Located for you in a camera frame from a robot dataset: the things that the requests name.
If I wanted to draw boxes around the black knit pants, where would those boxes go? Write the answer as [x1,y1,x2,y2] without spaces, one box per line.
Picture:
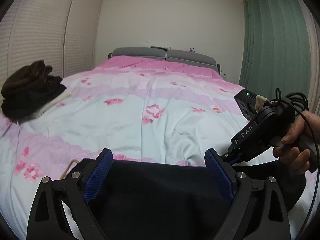
[67,158,307,240]

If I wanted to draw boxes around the person's right hand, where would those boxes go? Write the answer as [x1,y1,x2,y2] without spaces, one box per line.
[273,111,319,174]

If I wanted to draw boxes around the green curtain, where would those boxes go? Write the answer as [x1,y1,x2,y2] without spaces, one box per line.
[239,0,311,99]

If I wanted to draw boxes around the grey bed headboard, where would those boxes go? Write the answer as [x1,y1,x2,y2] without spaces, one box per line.
[107,47,221,75]

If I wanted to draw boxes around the pink floral bed cover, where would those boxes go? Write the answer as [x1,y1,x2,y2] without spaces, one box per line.
[1,56,246,239]

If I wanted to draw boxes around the white folded garment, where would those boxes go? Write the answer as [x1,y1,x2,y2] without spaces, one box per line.
[31,92,72,119]

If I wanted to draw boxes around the dark brown folded clothes pile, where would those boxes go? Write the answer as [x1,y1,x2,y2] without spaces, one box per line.
[1,60,66,121]

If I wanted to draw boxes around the white louvered closet doors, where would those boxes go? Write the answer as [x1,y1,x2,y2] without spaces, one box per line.
[1,0,103,83]

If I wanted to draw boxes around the black cable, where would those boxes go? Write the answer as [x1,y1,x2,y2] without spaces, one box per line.
[272,87,320,228]

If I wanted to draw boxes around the beige drawstring cord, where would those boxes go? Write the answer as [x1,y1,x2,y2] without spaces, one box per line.
[59,159,80,180]

